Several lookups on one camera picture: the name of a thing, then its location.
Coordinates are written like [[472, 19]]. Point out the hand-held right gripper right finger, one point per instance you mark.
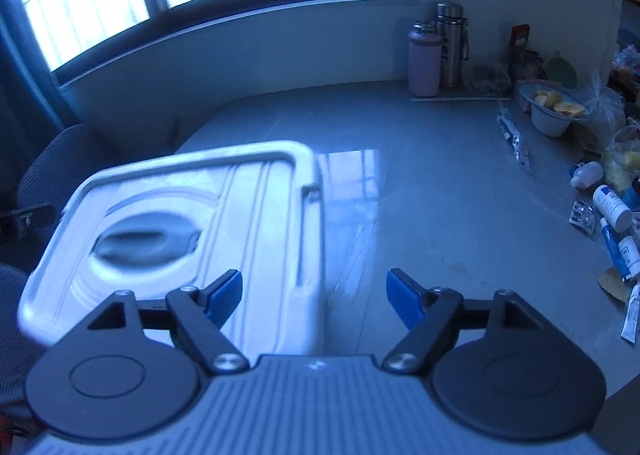
[[402, 292]]

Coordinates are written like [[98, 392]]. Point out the white ointment tube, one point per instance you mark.
[[631, 312]]

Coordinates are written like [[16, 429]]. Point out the white pill bottle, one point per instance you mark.
[[612, 207]]

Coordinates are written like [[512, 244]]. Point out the clear plastic bag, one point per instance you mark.
[[605, 115]]

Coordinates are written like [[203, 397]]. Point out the yellow filled plastic bag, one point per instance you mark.
[[622, 167]]

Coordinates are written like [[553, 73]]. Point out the green round lid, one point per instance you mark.
[[562, 70]]

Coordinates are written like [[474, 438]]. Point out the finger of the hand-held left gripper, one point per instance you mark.
[[25, 222]]

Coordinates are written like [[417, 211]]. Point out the dark plastic bag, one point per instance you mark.
[[487, 80]]

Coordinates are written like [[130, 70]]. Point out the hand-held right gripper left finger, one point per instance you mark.
[[225, 292]]

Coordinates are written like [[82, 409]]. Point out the blue curtain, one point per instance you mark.
[[20, 85]]

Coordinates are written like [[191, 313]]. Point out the steel thermos flask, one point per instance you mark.
[[452, 45]]

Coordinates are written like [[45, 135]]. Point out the blue and white bottle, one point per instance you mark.
[[631, 257]]

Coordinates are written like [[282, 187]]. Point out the white bowl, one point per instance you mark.
[[550, 125]]

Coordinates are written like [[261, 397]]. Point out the brown paper scrap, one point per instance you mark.
[[614, 285]]

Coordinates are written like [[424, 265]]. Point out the white bin lid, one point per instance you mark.
[[150, 195]]

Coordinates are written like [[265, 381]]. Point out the red card stand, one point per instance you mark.
[[520, 37]]

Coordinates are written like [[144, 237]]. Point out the blister pack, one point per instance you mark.
[[581, 218]]

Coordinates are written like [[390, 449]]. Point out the pink water bottle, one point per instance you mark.
[[424, 65]]

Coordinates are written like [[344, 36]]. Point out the blue ointment tube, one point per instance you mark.
[[611, 247]]

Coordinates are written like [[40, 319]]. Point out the small white bottle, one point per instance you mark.
[[587, 175]]

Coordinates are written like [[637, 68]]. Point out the clear wrapped packet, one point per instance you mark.
[[512, 135]]

